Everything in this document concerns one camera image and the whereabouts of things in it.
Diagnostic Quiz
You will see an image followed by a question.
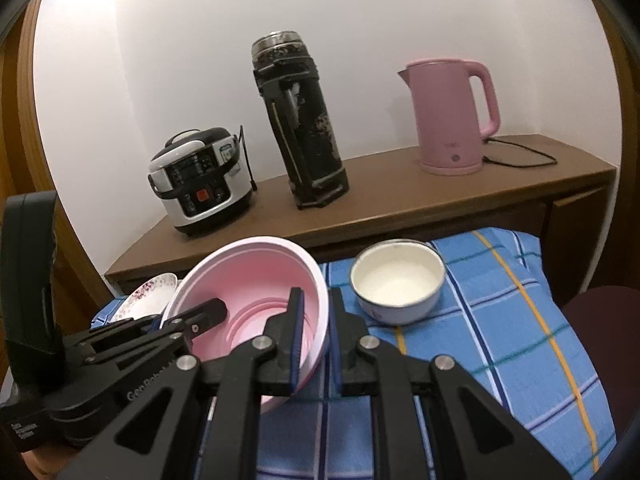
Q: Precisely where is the large floral rim plate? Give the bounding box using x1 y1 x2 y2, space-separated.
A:
110 273 179 323

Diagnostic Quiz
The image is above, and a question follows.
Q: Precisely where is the pink plastic bowl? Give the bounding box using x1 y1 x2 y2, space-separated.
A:
162 236 329 388

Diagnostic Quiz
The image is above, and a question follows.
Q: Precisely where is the white enamel bowl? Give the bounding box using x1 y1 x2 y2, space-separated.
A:
349 238 446 326

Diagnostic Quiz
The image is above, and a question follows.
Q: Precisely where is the person left hand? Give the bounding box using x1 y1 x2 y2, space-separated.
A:
22 446 77 480

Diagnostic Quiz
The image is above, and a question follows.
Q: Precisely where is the white black rice cooker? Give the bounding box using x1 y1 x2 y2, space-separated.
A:
148 127 257 236

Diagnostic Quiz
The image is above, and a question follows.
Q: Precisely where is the dark red chair seat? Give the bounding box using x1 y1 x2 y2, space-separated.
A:
562 286 640 437

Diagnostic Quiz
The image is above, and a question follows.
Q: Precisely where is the wooden door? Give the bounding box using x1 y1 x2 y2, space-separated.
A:
0 0 112 391

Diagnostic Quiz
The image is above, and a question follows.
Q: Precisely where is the brown wooden sideboard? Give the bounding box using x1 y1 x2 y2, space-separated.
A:
106 134 616 304

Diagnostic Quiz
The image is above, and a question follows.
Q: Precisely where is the black thermos flask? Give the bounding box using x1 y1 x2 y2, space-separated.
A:
252 30 349 209

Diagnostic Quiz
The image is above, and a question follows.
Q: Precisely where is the pink electric kettle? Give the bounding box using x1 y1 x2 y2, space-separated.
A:
398 58 501 176

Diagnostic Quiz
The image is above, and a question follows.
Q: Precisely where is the black rice cooker cable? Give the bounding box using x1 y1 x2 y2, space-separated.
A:
237 124 260 193

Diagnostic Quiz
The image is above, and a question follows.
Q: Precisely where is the black kettle power cable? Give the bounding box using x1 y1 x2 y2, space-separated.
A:
482 135 559 168

